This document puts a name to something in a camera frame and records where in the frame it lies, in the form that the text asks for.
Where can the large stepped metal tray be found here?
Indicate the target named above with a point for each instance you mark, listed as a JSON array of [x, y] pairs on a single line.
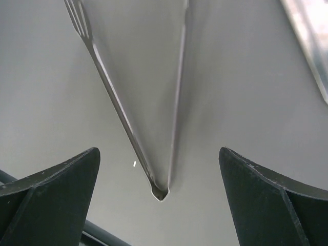
[[309, 22]]

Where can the metal serving tongs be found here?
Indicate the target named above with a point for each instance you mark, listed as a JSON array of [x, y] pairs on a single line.
[[146, 95]]

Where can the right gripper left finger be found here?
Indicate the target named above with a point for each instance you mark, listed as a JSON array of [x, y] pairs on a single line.
[[50, 207]]

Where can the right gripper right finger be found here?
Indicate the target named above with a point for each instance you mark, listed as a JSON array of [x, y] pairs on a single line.
[[269, 208]]

